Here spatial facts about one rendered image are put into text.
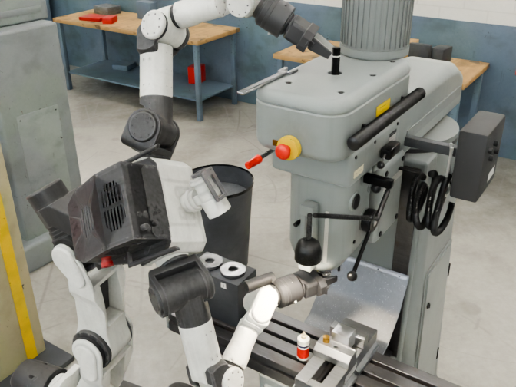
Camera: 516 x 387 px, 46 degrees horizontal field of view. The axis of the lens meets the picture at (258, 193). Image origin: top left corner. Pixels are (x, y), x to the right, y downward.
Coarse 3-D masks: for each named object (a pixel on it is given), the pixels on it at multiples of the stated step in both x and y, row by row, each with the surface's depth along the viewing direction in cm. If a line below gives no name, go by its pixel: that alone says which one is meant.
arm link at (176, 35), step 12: (192, 0) 159; (204, 0) 157; (168, 12) 161; (180, 12) 160; (192, 12) 159; (204, 12) 157; (168, 24) 160; (180, 24) 162; (192, 24) 161; (168, 36) 162; (180, 36) 166
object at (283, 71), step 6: (282, 72) 156; (288, 72) 156; (294, 72) 158; (270, 78) 151; (276, 78) 153; (252, 84) 147; (258, 84) 147; (264, 84) 148; (240, 90) 143; (246, 90) 143; (252, 90) 144
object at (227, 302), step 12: (204, 264) 215; (216, 264) 215; (228, 264) 215; (240, 264) 215; (216, 276) 210; (228, 276) 209; (240, 276) 210; (252, 276) 213; (216, 288) 212; (228, 288) 209; (240, 288) 208; (204, 300) 218; (216, 300) 215; (228, 300) 211; (240, 300) 210; (216, 312) 217; (228, 312) 214; (240, 312) 212
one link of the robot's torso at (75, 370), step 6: (72, 366) 224; (78, 366) 224; (66, 372) 222; (72, 372) 222; (78, 372) 224; (54, 378) 219; (60, 378) 219; (66, 378) 218; (72, 378) 222; (78, 378) 225; (54, 384) 217; (60, 384) 216; (66, 384) 219; (72, 384) 222
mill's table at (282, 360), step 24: (264, 336) 210; (288, 336) 210; (312, 336) 212; (264, 360) 202; (288, 360) 200; (384, 360) 200; (288, 384) 200; (360, 384) 190; (384, 384) 190; (408, 384) 190; (432, 384) 190
